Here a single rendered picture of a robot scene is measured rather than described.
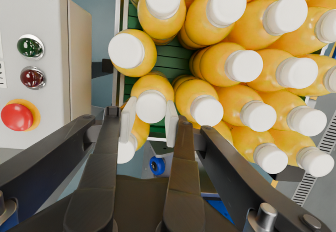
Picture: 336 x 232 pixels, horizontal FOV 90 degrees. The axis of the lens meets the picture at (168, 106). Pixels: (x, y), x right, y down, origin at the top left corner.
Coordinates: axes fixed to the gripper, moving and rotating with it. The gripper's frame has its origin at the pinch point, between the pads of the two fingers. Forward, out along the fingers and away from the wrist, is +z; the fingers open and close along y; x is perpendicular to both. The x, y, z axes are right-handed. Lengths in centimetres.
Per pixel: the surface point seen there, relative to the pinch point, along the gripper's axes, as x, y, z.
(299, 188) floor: -98, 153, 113
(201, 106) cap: 1.2, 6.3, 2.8
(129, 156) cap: -6.8, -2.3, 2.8
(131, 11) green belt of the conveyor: 16.0, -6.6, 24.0
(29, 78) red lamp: 2.4, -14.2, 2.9
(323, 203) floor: -114, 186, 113
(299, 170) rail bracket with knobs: -14.0, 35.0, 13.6
